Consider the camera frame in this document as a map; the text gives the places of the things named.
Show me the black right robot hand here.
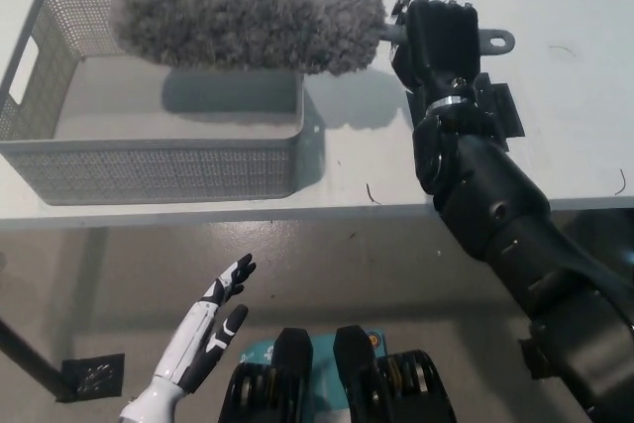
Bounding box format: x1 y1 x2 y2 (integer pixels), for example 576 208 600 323
388 0 484 111

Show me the black tape patch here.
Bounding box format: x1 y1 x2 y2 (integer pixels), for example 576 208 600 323
404 71 526 152

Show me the grey fluffy duster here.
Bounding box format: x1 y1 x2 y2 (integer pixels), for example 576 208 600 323
111 0 516 78

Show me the black table leg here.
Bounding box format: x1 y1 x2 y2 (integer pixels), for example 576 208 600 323
0 316 78 403

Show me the grey perforated plastic basket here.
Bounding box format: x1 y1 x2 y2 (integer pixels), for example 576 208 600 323
0 0 306 207

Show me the grey table leg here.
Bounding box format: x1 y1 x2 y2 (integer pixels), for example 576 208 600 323
68 227 113 360

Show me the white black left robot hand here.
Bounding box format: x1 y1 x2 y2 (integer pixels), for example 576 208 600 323
151 253 259 393

